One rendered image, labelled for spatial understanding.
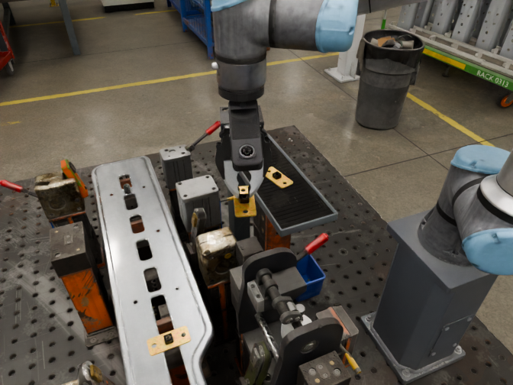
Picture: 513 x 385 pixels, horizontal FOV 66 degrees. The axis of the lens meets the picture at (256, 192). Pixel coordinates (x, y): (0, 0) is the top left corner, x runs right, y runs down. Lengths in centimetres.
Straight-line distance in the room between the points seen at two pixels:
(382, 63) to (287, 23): 281
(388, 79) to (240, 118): 285
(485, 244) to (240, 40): 48
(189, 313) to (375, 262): 75
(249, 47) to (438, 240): 57
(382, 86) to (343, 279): 231
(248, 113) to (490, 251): 44
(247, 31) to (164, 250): 63
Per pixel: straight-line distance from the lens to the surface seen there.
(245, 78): 59
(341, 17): 55
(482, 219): 73
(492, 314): 242
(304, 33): 55
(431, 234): 93
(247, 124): 60
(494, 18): 491
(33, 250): 162
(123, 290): 98
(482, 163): 82
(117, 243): 108
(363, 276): 139
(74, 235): 110
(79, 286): 114
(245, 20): 56
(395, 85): 345
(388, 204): 282
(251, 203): 72
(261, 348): 73
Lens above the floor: 174
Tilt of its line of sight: 39 degrees down
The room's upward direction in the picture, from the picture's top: straight up
